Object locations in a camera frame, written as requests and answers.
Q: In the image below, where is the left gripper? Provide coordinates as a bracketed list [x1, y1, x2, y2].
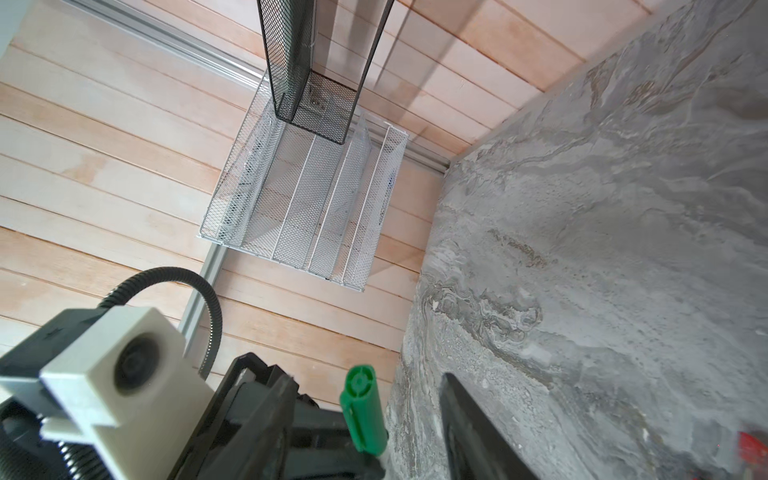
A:
[169, 353, 384, 479]

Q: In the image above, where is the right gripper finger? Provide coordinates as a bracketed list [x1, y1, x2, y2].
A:
[440, 373, 537, 480]

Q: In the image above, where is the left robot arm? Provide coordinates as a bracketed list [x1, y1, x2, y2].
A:
[1, 353, 385, 479]

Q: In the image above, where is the red gel pen right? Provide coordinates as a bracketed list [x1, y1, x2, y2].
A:
[738, 432, 767, 470]

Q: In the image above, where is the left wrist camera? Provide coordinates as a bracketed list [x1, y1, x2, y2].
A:
[1, 306, 213, 479]

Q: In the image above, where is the black corrugated cable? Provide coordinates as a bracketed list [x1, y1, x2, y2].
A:
[98, 266, 224, 380]

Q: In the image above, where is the white wire mesh shelf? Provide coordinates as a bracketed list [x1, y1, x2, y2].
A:
[199, 77, 408, 291]

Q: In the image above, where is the black wire mesh basket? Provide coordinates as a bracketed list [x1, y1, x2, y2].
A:
[257, 1, 394, 145]

